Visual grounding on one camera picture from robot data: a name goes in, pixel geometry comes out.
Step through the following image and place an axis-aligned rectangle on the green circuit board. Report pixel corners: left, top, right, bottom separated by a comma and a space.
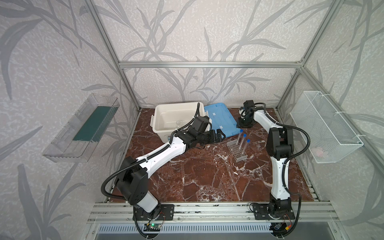
143, 223, 162, 232

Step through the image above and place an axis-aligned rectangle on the blue plastic lid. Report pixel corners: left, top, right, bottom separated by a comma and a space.
205, 103, 241, 138

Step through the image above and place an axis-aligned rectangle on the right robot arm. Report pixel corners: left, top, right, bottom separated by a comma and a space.
238, 100, 311, 220

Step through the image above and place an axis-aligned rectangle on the right circuit board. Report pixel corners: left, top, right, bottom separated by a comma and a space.
271, 223, 292, 233

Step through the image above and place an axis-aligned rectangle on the blue-capped test tube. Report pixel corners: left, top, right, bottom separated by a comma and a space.
239, 134, 247, 150
242, 139, 251, 154
236, 129, 244, 145

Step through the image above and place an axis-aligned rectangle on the clear test tube rack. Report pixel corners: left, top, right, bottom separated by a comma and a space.
227, 140, 248, 162

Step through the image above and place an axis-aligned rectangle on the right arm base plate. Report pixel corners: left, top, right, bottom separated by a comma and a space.
250, 203, 296, 221

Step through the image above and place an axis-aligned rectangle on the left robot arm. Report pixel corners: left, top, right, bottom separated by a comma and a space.
101, 116, 226, 214

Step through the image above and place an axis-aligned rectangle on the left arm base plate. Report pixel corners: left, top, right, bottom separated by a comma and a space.
134, 204, 175, 221

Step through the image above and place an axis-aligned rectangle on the white wire basket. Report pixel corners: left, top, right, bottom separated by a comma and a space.
291, 91, 364, 164

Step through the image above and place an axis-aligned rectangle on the white plastic bin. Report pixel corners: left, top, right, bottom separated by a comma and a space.
150, 102, 208, 143

